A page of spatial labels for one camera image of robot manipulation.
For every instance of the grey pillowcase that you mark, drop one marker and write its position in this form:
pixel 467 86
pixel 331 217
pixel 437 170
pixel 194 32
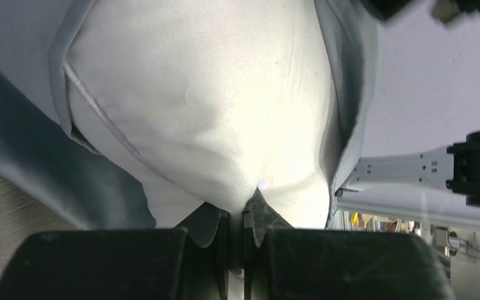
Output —
pixel 41 150

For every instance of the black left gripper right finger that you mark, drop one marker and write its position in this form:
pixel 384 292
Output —
pixel 282 262

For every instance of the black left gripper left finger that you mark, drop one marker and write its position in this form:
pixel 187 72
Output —
pixel 184 262

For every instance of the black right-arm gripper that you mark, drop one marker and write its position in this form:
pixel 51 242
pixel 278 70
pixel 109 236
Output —
pixel 443 11

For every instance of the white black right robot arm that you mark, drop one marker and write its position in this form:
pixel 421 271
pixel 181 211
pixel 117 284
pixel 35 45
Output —
pixel 350 36

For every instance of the white pillow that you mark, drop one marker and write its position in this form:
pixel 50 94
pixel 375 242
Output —
pixel 206 101

